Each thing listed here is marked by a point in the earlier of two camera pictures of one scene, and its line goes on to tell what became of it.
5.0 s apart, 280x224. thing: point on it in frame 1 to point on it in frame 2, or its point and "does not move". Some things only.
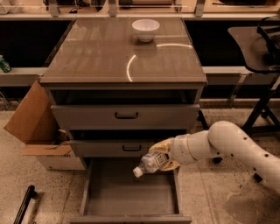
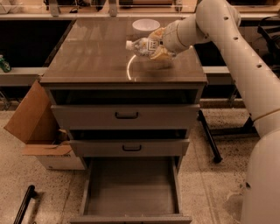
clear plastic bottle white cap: x=149 y=163 to x=143 y=46
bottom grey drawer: x=113 y=194 does not move
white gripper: x=179 y=150 to x=170 y=37
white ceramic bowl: x=145 y=29 does not move
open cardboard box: x=35 y=123 does not move
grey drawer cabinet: x=119 y=86 does not move
